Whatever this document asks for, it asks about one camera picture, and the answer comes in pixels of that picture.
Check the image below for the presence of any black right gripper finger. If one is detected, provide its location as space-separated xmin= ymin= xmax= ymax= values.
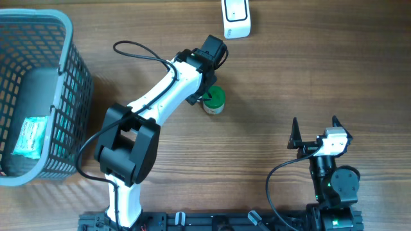
xmin=288 ymin=117 xmax=302 ymax=144
xmin=332 ymin=115 xmax=353 ymax=140

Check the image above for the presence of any green lid jar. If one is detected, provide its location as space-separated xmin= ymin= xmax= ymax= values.
xmin=202 ymin=86 xmax=226 ymax=115

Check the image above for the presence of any green white package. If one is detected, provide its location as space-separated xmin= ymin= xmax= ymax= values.
xmin=12 ymin=116 xmax=48 ymax=160

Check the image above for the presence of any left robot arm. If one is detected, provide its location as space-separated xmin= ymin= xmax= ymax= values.
xmin=94 ymin=35 xmax=229 ymax=230

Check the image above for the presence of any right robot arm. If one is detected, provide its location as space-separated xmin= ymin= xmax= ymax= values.
xmin=287 ymin=115 xmax=364 ymax=231

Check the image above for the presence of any white barcode scanner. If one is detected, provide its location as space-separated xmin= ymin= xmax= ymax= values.
xmin=221 ymin=0 xmax=251 ymax=39

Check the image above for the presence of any grey plastic mesh basket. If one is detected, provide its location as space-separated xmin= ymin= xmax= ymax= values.
xmin=1 ymin=8 xmax=93 ymax=187

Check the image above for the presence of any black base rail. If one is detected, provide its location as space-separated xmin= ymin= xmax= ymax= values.
xmin=78 ymin=211 xmax=310 ymax=231

